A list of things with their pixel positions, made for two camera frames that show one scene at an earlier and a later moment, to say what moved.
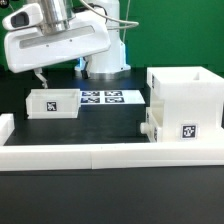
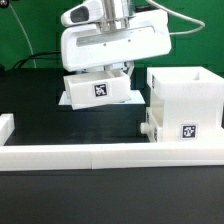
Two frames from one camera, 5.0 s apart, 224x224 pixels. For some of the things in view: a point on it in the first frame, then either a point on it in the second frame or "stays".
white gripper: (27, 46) to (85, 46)
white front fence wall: (110, 156) stays
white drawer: (53, 103) to (99, 88)
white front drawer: (150, 127) stays
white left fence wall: (7, 125) stays
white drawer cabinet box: (187, 103) stays
